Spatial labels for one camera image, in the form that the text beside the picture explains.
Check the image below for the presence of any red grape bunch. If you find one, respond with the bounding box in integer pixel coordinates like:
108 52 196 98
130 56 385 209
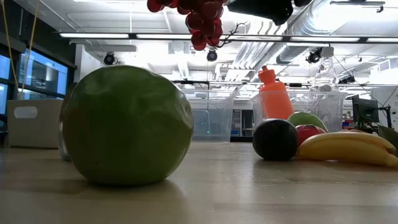
147 0 246 52

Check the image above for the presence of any coral plastic squeeze bottle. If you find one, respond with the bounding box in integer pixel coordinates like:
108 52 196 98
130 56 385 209
257 65 295 121

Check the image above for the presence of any clear plastic storage bin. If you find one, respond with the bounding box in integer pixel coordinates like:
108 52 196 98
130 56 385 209
251 90 348 133
182 88 239 144

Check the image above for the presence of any red apple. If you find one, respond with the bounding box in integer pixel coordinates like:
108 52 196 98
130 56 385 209
295 124 326 147

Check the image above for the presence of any small dark green watermelon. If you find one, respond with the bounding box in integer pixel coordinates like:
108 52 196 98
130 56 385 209
252 118 299 162

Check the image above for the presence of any yellow banana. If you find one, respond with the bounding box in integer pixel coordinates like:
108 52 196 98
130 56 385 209
297 131 398 169

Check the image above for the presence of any green apple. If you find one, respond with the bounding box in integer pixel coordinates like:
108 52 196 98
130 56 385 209
62 64 195 187

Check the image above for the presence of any green pear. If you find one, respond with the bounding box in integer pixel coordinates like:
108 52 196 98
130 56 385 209
287 111 329 133

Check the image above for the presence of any black computer monitor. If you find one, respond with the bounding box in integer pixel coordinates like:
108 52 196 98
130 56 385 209
352 96 380 124

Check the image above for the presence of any clear tray with cans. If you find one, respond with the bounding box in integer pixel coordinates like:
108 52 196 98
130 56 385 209
6 98 65 149

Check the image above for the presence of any black aluminium table frame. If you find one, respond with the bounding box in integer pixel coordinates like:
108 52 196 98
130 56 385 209
229 136 257 143

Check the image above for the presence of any yellow extension cable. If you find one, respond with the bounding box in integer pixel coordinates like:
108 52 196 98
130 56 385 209
1 0 40 100

